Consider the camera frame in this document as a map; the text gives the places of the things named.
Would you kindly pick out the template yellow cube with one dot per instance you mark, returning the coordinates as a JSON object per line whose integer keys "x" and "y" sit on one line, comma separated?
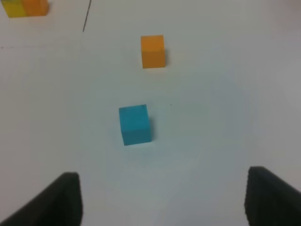
{"x": 14, "y": 8}

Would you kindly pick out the blue cube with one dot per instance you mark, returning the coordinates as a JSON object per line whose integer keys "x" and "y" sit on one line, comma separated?
{"x": 135, "y": 124}

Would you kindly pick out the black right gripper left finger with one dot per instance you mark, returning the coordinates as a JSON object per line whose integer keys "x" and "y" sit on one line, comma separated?
{"x": 60, "y": 204}

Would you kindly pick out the template orange cube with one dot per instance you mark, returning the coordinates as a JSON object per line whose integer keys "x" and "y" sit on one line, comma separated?
{"x": 36, "y": 7}

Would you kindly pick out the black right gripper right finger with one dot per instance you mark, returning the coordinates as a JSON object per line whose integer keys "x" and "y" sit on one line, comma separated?
{"x": 270, "y": 201}

